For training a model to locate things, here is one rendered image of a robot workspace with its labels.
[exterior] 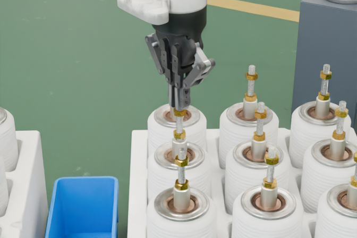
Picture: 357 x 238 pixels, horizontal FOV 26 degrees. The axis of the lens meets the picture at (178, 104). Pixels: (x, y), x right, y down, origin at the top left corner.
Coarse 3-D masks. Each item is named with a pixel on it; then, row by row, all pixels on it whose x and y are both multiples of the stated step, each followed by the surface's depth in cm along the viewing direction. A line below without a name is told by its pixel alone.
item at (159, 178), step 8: (152, 152) 116; (152, 160) 114; (208, 160) 115; (152, 168) 113; (160, 168) 113; (200, 168) 113; (208, 168) 114; (152, 176) 114; (160, 176) 112; (168, 176) 112; (176, 176) 112; (192, 176) 112; (200, 176) 113; (208, 176) 115; (152, 184) 115; (160, 184) 113; (168, 184) 112; (192, 184) 112; (200, 184) 113; (208, 184) 115; (152, 192) 115; (208, 192) 116
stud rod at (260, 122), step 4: (260, 104) 111; (264, 104) 111; (260, 108) 111; (264, 108) 111; (260, 112) 111; (260, 120) 112; (260, 124) 112; (260, 128) 113; (256, 132) 113; (260, 132) 113
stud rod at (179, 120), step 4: (176, 116) 112; (176, 120) 112; (180, 120) 112; (176, 124) 112; (180, 124) 112; (176, 128) 113; (180, 128) 112; (180, 132) 113; (176, 140) 114; (180, 140) 113
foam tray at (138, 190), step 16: (352, 128) 136; (144, 144) 131; (208, 144) 131; (288, 144) 135; (144, 160) 127; (144, 176) 123; (224, 176) 123; (144, 192) 119; (224, 192) 125; (144, 208) 116; (224, 208) 116; (128, 224) 113; (144, 224) 113; (224, 224) 113; (304, 224) 113
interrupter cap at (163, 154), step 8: (168, 144) 118; (192, 144) 118; (160, 152) 116; (168, 152) 116; (192, 152) 116; (200, 152) 116; (160, 160) 114; (168, 160) 114; (192, 160) 114; (200, 160) 114; (168, 168) 112; (176, 168) 112; (192, 168) 112
